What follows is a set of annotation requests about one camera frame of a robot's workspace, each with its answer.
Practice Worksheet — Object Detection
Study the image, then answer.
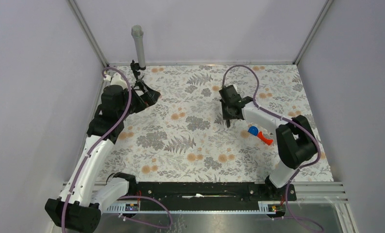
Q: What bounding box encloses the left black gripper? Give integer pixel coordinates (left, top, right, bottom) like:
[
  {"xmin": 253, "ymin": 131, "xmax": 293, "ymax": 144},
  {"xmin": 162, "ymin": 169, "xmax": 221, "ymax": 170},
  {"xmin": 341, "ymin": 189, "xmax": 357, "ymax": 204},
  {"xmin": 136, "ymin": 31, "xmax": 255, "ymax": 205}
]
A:
[{"xmin": 118, "ymin": 79, "xmax": 160, "ymax": 119}]

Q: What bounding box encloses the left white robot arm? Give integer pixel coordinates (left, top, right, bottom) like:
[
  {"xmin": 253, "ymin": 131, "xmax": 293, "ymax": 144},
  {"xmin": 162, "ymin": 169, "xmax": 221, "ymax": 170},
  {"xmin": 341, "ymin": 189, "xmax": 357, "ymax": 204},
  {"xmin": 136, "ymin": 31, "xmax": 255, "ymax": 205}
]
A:
[{"xmin": 45, "ymin": 80, "xmax": 161, "ymax": 233}]

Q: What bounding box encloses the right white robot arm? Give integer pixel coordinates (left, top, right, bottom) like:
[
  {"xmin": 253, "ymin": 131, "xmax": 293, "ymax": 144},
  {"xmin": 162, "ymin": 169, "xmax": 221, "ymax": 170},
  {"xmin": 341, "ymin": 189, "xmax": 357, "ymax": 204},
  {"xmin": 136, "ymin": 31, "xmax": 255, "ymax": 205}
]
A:
[{"xmin": 219, "ymin": 85, "xmax": 319, "ymax": 200}]

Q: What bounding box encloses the blue and orange toy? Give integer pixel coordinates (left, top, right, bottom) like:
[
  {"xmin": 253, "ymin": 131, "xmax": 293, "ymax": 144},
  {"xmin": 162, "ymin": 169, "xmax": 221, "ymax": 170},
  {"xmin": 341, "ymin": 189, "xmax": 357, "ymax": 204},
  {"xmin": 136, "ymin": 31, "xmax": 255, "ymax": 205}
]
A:
[{"xmin": 248, "ymin": 126, "xmax": 274, "ymax": 146}]

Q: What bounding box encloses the black tripod microphone stand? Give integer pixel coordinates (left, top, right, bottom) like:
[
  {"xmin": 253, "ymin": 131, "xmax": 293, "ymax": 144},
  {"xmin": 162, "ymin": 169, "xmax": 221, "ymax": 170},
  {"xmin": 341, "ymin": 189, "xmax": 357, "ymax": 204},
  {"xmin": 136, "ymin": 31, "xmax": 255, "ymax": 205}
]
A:
[{"xmin": 130, "ymin": 60, "xmax": 146, "ymax": 90}]

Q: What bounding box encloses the silver microphone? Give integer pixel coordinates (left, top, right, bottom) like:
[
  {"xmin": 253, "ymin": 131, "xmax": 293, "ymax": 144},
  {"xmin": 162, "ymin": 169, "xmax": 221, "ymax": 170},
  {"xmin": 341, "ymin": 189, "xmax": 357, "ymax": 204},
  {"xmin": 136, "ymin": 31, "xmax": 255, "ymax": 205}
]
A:
[{"xmin": 131, "ymin": 25, "xmax": 146, "ymax": 70}]

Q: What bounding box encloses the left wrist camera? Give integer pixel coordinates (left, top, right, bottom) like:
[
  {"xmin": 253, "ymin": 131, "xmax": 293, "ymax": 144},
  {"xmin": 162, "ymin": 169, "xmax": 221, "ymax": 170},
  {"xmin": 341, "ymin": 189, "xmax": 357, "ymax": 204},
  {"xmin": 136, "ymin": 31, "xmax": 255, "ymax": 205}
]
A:
[{"xmin": 103, "ymin": 72, "xmax": 128, "ymax": 89}]

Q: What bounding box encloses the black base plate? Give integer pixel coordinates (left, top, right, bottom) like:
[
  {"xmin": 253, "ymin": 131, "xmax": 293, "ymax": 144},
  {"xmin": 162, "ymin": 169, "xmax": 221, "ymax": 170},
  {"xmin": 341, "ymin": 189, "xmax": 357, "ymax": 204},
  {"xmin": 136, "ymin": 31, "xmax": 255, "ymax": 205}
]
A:
[{"xmin": 126, "ymin": 182, "xmax": 297, "ymax": 207}]

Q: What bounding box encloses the white slotted cable duct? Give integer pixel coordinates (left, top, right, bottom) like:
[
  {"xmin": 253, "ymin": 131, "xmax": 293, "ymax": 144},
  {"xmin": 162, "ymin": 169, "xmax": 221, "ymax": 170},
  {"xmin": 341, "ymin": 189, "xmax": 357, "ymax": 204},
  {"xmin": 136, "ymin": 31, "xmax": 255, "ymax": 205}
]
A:
[{"xmin": 104, "ymin": 201, "xmax": 276, "ymax": 215}]

